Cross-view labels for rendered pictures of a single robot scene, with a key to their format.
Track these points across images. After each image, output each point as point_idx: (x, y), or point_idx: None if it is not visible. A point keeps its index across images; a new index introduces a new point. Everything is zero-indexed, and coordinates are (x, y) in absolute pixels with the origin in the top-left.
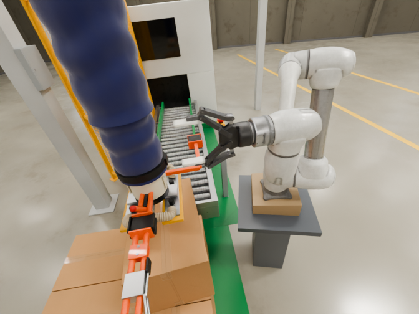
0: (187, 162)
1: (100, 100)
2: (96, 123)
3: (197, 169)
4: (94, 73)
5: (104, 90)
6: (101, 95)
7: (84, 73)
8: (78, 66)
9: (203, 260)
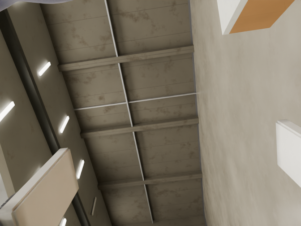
0: (288, 160)
1: (64, 1)
2: None
3: None
4: (1, 1)
5: (35, 0)
6: (49, 2)
7: (11, 4)
8: (0, 11)
9: None
